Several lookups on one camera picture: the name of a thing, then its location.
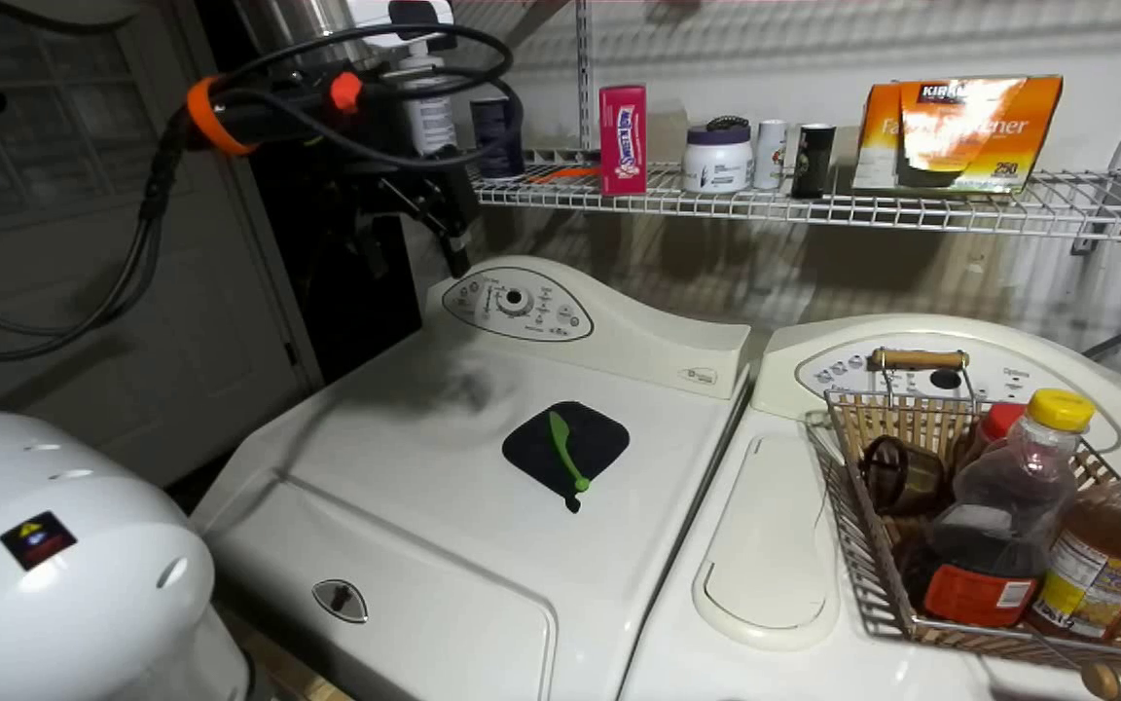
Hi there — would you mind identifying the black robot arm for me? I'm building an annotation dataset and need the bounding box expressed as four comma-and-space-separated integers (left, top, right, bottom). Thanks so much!
182, 67, 476, 275

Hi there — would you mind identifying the white left washing machine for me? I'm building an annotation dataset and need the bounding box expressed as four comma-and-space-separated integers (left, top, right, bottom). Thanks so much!
195, 256, 748, 701

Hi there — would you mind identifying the white jar dark lid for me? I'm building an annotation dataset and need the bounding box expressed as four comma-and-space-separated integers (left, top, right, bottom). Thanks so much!
679, 118, 751, 195

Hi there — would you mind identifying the dark juice bottle yellow cap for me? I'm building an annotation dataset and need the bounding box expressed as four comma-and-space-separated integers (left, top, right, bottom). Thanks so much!
904, 389, 1092, 628

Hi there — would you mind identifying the black small container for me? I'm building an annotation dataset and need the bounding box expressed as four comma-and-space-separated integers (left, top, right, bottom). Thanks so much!
788, 123, 836, 198

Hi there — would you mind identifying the black cable bundle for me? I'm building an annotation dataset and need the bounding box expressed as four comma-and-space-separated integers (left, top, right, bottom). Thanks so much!
0, 20, 516, 364

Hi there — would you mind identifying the white small bottle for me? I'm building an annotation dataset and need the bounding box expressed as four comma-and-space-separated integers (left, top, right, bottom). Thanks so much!
751, 119, 784, 190

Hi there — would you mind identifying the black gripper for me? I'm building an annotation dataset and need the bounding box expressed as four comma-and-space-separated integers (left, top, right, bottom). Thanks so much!
381, 162, 480, 275

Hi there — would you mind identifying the amber vinegar bottle black cap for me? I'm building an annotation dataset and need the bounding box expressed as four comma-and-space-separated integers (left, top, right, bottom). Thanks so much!
1026, 478, 1121, 638

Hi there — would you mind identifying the red cap bottle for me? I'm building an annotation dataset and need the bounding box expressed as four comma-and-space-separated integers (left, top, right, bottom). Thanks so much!
956, 402, 1023, 468

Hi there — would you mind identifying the pink box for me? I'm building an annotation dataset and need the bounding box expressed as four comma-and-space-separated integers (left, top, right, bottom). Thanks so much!
598, 85, 646, 195

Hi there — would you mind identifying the black cloth with green strap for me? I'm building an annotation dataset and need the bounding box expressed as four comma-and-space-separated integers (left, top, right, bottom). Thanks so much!
502, 402, 631, 508

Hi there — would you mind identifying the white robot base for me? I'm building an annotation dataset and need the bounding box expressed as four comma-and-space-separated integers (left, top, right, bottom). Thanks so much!
0, 412, 251, 701

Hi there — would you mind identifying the white right washing machine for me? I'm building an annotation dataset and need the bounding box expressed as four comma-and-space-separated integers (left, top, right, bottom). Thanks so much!
618, 315, 1121, 701

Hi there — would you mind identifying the white pump bottle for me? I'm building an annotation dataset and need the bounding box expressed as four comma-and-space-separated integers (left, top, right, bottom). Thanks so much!
398, 38, 456, 157

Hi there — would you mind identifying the white washing machine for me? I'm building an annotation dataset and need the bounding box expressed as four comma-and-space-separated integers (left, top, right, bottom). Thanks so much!
195, 256, 748, 701
618, 315, 1121, 701

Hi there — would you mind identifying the wire basket with wooden handle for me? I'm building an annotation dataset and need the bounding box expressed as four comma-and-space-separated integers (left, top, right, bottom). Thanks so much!
818, 347, 1121, 701

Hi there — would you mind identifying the orange cardboard box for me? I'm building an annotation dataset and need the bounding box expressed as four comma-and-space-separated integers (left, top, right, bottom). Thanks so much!
851, 72, 1062, 195

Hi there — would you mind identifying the dark blue box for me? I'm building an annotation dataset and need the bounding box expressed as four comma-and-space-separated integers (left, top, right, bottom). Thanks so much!
469, 101, 525, 175

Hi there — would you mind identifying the white wire shelf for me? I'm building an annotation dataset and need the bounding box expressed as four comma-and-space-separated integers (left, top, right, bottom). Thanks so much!
476, 0, 1121, 241

